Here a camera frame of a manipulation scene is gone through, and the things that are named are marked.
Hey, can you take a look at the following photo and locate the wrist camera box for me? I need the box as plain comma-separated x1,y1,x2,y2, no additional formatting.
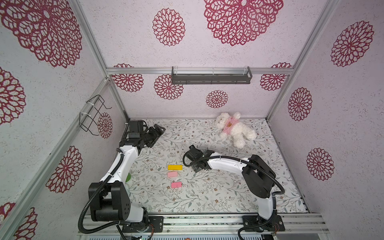
187,145,204,160
128,120,145,135

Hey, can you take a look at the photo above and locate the white teddy bear pink shirt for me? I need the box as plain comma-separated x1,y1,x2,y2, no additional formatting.
215,112,257,149

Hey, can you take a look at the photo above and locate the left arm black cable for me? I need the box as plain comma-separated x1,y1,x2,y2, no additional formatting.
77,152,127,238

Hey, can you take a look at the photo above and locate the light pink block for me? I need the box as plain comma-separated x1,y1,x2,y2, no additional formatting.
167,171,178,178

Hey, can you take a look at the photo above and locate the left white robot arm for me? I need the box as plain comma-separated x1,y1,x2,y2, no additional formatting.
85,120,166,224

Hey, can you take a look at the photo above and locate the black wire wall rack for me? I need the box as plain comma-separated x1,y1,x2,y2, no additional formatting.
79,95,113,139

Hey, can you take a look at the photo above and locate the yellow block left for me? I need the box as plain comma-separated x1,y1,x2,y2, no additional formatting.
168,165,183,171

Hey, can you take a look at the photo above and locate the hot pink block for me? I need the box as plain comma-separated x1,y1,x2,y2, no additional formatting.
171,182,183,189

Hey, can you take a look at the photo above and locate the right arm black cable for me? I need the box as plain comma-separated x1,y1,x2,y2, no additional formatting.
182,149,286,240

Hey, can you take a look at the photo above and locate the black wall shelf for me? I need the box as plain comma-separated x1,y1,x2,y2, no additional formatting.
171,67,253,85

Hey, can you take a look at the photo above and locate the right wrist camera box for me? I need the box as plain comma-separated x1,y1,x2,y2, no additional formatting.
187,145,204,160

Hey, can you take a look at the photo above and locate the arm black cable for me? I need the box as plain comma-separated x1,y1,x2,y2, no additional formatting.
182,149,286,240
77,152,127,238

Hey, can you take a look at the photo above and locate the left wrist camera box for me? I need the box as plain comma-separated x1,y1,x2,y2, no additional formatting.
128,120,145,135

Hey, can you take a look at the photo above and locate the green tape roll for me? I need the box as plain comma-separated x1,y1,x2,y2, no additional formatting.
126,173,132,183

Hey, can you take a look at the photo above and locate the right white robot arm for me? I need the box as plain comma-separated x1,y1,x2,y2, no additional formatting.
183,145,286,235

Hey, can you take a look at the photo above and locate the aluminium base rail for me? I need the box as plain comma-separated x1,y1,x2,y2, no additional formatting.
78,212,330,235

